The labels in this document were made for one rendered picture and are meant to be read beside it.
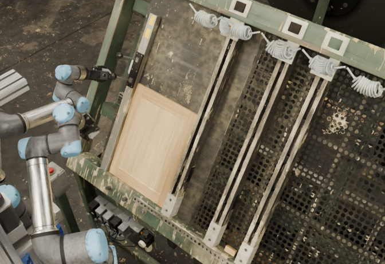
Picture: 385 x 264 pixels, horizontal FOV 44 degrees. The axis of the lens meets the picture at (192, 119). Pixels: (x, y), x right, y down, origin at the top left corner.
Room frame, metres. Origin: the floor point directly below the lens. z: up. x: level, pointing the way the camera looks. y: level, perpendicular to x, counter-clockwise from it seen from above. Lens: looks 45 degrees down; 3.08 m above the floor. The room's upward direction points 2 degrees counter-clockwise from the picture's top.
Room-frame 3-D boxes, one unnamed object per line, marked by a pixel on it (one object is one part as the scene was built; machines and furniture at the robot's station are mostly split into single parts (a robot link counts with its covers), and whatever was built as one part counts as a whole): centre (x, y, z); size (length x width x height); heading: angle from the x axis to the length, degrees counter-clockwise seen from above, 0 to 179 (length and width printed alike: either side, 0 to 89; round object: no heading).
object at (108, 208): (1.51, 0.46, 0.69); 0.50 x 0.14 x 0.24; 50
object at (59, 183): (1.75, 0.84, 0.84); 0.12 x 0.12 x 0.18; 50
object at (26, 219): (1.35, 0.90, 1.09); 0.15 x 0.15 x 0.10
